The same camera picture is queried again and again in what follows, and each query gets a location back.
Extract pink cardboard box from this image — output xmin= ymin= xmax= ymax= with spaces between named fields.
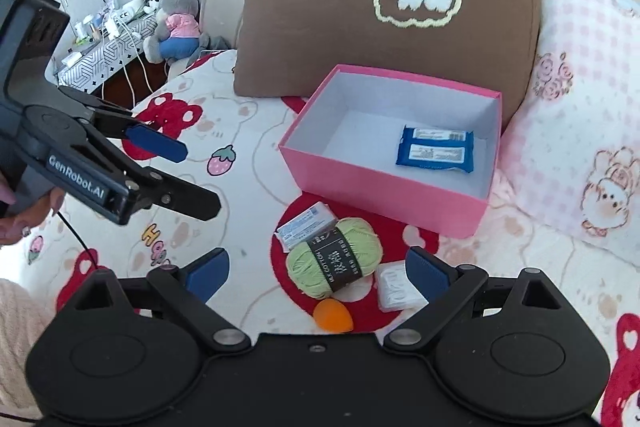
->
xmin=278 ymin=64 xmax=503 ymax=239

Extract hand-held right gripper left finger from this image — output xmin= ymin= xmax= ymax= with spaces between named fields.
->
xmin=57 ymin=248 xmax=252 ymax=354

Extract bear print bed sheet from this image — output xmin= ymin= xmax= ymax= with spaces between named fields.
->
xmin=0 ymin=49 xmax=640 ymax=427

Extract green yarn ball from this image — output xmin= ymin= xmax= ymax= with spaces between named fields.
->
xmin=286 ymin=217 xmax=383 ymax=299

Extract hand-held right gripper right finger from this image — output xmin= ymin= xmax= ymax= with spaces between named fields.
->
xmin=382 ymin=246 xmax=580 ymax=353

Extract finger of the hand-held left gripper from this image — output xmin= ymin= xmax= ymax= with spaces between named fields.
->
xmin=60 ymin=86 xmax=189 ymax=164
xmin=106 ymin=151 xmax=222 ymax=223

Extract black cable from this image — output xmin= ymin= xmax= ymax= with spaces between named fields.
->
xmin=52 ymin=209 xmax=101 ymax=270

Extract brown embroidered pillow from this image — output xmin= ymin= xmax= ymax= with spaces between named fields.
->
xmin=232 ymin=0 xmax=543 ymax=130

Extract white charging cables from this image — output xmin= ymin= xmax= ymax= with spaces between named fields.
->
xmin=112 ymin=19 xmax=157 ymax=96

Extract pink checked pillow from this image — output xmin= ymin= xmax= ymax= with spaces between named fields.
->
xmin=500 ymin=0 xmax=640 ymax=268

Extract clear plastic packet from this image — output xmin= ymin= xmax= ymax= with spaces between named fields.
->
xmin=376 ymin=261 xmax=430 ymax=314

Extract grey plush rabbit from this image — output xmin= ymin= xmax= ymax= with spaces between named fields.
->
xmin=143 ymin=0 xmax=211 ymax=64

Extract orange makeup sponge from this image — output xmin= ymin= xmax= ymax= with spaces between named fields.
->
xmin=313 ymin=298 xmax=354 ymax=334

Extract person's fuzzy pink clothing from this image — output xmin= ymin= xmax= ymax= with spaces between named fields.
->
xmin=0 ymin=277 xmax=57 ymax=420

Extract side table with patterned cloth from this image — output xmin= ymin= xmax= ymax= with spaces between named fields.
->
xmin=54 ymin=14 xmax=161 ymax=90

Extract person's left hand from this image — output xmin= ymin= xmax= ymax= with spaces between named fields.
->
xmin=0 ymin=184 xmax=66 ymax=248

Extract blue wipes packet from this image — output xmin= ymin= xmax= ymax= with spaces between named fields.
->
xmin=396 ymin=125 xmax=475 ymax=175

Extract white and blue soap box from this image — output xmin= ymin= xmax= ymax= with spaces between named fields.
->
xmin=275 ymin=202 xmax=337 ymax=253

